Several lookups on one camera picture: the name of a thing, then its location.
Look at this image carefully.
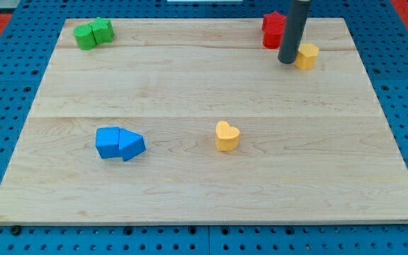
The yellow heart block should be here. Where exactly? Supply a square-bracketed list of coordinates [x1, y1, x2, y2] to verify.
[215, 120, 241, 152]

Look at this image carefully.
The wooden board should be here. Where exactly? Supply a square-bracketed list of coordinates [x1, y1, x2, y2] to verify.
[0, 18, 408, 226]

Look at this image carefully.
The blue triangle block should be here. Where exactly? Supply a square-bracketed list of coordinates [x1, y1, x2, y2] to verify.
[118, 128, 146, 162]

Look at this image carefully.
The blue cube block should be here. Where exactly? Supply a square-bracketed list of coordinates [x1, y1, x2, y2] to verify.
[95, 127, 120, 159]

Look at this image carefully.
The red cylinder block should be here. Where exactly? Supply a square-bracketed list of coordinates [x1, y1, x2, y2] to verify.
[262, 30, 283, 49]

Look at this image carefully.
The yellow hexagon block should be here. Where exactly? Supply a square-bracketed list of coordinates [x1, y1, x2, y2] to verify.
[294, 43, 319, 70]

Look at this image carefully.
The red star block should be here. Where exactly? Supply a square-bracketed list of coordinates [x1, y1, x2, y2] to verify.
[261, 11, 287, 32]

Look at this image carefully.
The green star block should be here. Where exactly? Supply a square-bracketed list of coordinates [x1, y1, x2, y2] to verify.
[89, 17, 114, 45]

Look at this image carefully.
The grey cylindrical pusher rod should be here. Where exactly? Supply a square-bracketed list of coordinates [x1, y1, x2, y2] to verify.
[278, 0, 312, 64]

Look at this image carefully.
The green cylinder block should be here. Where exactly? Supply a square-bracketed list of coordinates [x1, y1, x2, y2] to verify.
[73, 24, 97, 50]

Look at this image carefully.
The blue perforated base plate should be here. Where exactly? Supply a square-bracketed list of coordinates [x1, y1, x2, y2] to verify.
[0, 0, 408, 254]

